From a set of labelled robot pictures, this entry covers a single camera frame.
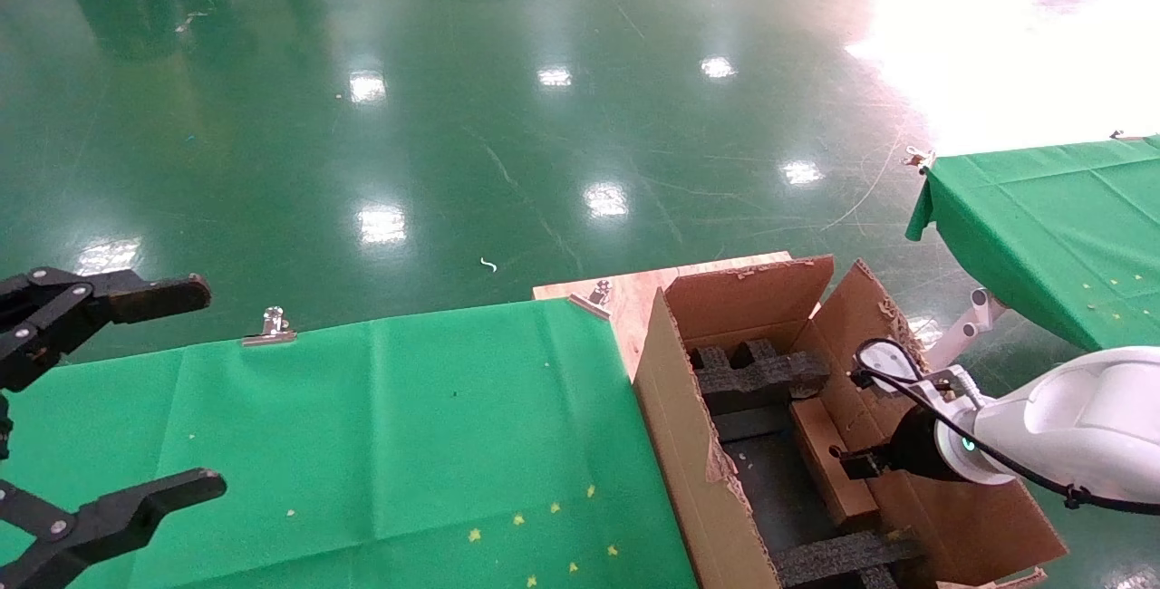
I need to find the pale metal table strut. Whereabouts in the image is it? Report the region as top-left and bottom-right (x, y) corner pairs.
(924, 288), (1009, 372)

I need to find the large green table cloth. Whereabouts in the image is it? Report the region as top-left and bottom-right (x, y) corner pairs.
(0, 299), (699, 589)

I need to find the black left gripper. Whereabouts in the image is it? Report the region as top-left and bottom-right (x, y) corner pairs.
(0, 268), (227, 589)

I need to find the small brown cardboard box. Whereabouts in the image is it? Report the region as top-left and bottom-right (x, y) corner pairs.
(788, 396), (882, 528)

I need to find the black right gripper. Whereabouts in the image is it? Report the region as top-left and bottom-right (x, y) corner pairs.
(829, 403), (966, 483)

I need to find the large open cardboard carton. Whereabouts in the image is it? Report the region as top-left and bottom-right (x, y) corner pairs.
(632, 254), (1068, 589)

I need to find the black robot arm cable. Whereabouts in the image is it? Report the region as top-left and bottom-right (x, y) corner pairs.
(850, 338), (1160, 516)

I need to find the grey packed flat device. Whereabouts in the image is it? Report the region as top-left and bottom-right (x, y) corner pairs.
(716, 408), (853, 563)

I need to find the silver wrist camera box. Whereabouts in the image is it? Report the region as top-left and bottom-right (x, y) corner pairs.
(855, 338), (912, 381)

